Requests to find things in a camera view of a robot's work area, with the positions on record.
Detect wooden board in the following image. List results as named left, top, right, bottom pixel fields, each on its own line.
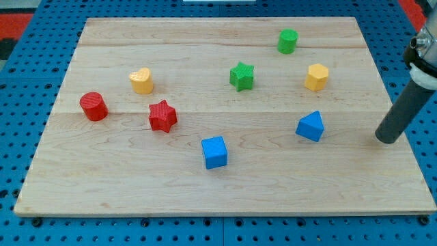
left=14, top=17, right=436, bottom=217

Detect yellow heart block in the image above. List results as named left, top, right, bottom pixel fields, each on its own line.
left=128, top=68, right=154, bottom=94

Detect red star block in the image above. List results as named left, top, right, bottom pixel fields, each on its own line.
left=148, top=100, right=178, bottom=133

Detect yellow hexagon block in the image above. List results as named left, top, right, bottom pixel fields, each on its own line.
left=304, top=64, right=329, bottom=92

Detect blue cube block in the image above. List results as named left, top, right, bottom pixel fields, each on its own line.
left=201, top=136, right=228, bottom=169

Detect green cylinder block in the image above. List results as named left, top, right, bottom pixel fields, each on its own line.
left=277, top=29, right=298, bottom=54

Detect robot arm with grey rod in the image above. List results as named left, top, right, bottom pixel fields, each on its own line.
left=375, top=6, right=436, bottom=144

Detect blue triangular prism block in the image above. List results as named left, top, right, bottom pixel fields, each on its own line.
left=296, top=111, right=324, bottom=142

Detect green star block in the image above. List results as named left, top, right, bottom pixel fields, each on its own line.
left=229, top=61, right=255, bottom=92

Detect red cylinder block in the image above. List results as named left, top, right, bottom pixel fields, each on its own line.
left=79, top=92, right=109, bottom=121

